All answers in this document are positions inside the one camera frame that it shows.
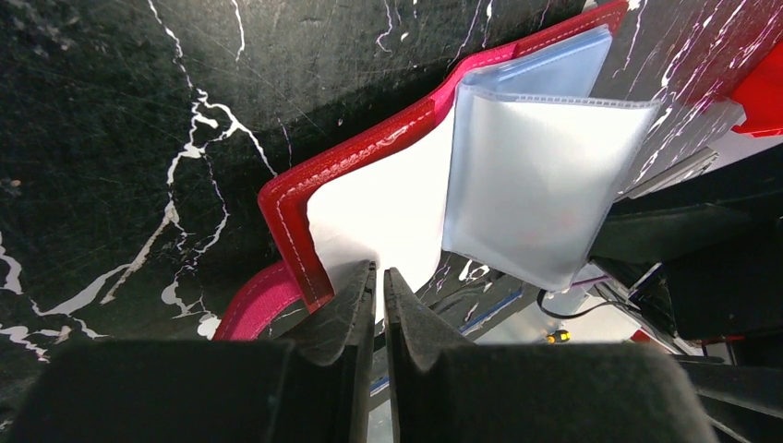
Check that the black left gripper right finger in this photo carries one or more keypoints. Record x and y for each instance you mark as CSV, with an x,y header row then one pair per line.
x,y
445,388

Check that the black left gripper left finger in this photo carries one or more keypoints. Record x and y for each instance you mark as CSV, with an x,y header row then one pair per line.
x,y
310,385

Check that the red card holder wallet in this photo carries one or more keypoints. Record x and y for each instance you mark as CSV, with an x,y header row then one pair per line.
x,y
509,162

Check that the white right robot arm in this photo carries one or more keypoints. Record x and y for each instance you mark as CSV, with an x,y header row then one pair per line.
x,y
703,260

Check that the red plastic tray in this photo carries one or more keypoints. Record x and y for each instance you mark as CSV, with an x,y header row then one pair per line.
x,y
760,96

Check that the yellow handled screwdriver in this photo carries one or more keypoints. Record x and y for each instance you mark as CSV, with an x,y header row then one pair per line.
x,y
558,336

